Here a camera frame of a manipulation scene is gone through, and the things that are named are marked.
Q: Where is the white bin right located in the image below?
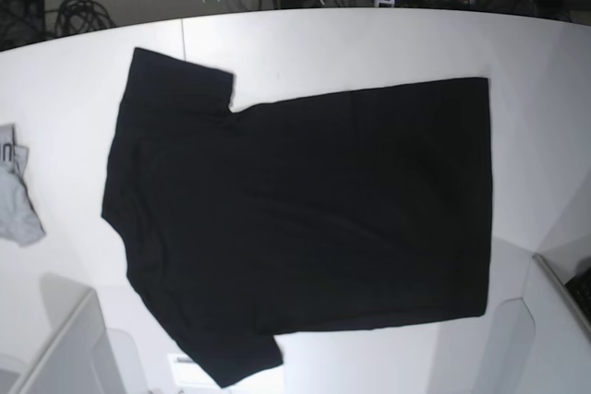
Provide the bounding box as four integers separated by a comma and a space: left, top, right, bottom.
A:
473, 255, 590, 394

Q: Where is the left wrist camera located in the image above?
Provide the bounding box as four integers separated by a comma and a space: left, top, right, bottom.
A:
374, 0, 395, 7

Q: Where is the white tray front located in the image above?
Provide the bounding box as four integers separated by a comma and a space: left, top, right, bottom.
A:
167, 353, 218, 388

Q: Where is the black T-shirt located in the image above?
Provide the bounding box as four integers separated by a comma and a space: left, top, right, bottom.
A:
102, 48, 493, 388

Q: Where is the white bin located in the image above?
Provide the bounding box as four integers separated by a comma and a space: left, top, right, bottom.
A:
473, 255, 590, 394
1, 289, 126, 393

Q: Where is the grey folded cloth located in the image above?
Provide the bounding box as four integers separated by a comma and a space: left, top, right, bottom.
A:
1, 124, 45, 246

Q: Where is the coiled black cable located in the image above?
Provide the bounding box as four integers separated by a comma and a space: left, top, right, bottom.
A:
54, 0, 115, 38

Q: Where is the white bin left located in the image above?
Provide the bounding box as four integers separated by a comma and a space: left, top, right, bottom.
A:
1, 289, 126, 393

